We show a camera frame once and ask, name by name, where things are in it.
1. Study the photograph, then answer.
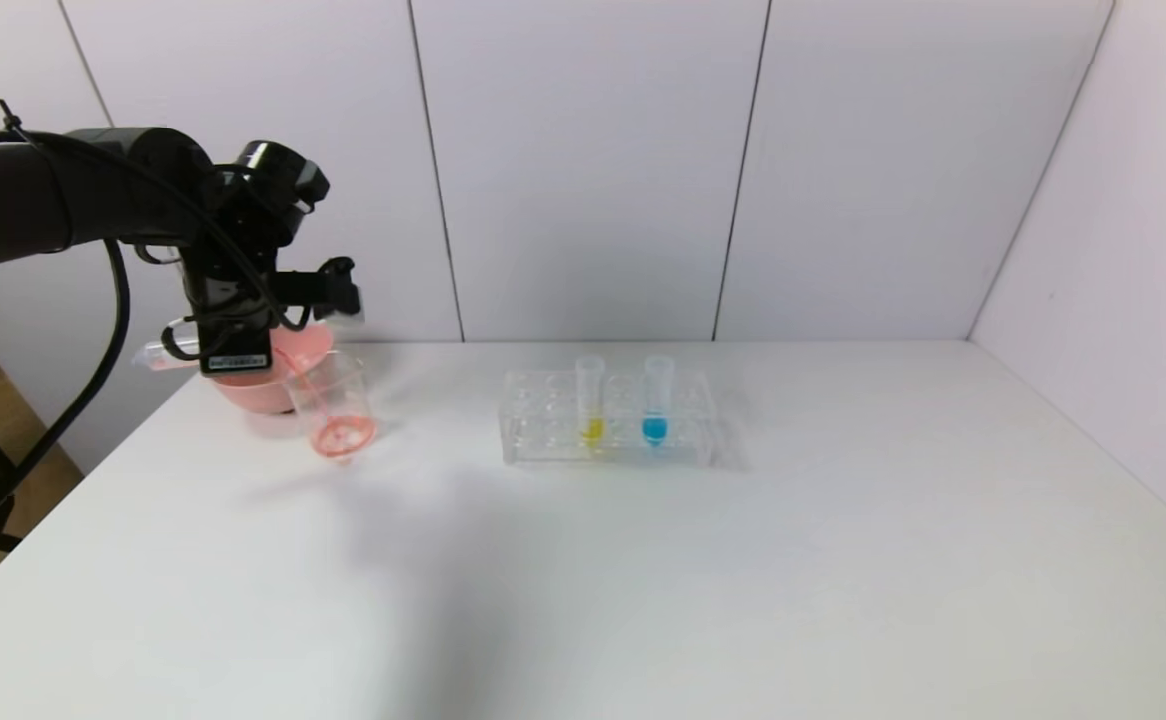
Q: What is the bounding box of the test tube with yellow pigment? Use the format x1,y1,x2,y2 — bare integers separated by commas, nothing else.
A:
575,355,606,449

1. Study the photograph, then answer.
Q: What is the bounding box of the test tube with red pigment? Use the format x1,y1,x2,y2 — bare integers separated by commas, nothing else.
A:
133,338,206,375

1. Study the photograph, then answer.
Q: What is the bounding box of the clear acrylic test tube rack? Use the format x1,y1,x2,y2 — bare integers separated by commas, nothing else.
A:
501,368,719,467

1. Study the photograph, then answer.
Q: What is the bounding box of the test tube with blue pigment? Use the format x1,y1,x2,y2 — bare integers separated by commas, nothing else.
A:
643,355,674,447

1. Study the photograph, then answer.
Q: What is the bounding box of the clear glass beaker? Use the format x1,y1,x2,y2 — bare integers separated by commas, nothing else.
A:
284,350,380,463

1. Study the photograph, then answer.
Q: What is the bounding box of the pink plastic bowl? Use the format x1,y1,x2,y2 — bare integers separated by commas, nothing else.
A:
211,322,337,415

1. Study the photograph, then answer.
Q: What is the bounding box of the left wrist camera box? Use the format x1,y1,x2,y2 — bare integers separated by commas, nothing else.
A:
278,257,365,323

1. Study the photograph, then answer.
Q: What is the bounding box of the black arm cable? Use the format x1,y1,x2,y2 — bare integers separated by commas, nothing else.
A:
0,98,309,546

